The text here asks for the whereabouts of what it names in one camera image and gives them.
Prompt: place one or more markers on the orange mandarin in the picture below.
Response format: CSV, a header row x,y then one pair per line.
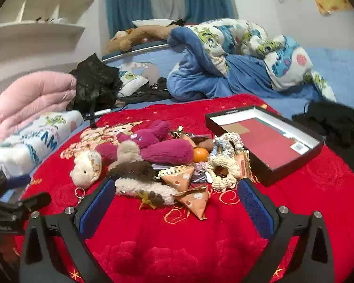
x,y
200,155

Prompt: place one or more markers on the black clothes pile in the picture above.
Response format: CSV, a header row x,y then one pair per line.
x,y
333,123

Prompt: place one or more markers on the brown teddy bear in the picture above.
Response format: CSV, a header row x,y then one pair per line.
x,y
135,37

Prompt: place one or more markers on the beige fur pompom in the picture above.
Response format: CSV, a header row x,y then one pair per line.
x,y
126,151

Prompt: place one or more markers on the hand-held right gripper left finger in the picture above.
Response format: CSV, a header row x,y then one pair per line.
x,y
97,205

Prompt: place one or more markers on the silver bed rail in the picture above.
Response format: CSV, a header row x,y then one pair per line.
x,y
135,51

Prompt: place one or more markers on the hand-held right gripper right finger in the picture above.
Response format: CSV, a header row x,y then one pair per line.
x,y
255,205

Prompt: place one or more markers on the white wall shelf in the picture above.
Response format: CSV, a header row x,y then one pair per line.
x,y
38,32

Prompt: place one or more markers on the blue bed sheet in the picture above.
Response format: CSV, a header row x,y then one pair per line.
x,y
342,70

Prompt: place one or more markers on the white marker pen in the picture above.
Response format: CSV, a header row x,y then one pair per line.
x,y
101,112

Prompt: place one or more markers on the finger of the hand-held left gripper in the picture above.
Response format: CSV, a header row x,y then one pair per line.
x,y
35,202
19,180

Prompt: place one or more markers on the black cardboard box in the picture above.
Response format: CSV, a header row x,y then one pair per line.
x,y
271,144

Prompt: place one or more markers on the cream crochet scrunchie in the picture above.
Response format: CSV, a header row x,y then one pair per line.
x,y
224,177

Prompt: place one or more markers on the red printed blanket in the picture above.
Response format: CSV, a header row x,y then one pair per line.
x,y
165,247

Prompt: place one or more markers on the white cloth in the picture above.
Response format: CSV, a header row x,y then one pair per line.
x,y
153,22

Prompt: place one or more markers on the small white printed pillow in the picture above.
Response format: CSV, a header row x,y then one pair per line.
x,y
132,81

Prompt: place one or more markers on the blue monster print blanket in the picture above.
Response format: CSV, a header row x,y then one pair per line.
x,y
224,64

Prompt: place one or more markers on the pink quilt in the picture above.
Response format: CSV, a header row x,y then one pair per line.
x,y
32,100

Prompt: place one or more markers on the brown pouch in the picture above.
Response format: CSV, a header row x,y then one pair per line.
x,y
206,144

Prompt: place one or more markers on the brown and white fuzzy plush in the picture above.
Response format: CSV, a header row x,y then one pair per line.
x,y
138,182

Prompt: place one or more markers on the magenta plush toy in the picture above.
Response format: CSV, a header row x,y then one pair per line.
x,y
165,151

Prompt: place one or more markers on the black plastic bag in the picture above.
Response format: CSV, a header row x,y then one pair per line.
x,y
94,79

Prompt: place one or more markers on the purple crochet scrunchie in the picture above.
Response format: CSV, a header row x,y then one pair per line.
x,y
199,167

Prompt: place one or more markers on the black garment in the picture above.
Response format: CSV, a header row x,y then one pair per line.
x,y
153,94

